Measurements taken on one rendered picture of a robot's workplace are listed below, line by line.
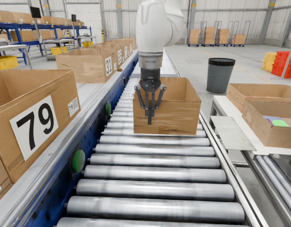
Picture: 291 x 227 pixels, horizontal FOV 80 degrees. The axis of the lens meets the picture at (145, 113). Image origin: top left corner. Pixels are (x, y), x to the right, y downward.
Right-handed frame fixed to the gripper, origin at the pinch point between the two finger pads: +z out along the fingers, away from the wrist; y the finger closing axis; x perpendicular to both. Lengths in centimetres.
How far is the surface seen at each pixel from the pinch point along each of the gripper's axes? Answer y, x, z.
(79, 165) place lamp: -20.9, -25.6, 4.6
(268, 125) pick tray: 48.0, -2.8, 1.5
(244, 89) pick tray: 65, 54, 5
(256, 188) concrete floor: 89, 40, 85
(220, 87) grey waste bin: 136, 278, 72
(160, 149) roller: 4.8, -8.5, 10.9
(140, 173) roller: -2.4, -21.8, 11.1
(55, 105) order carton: -28.8, -18.1, -12.1
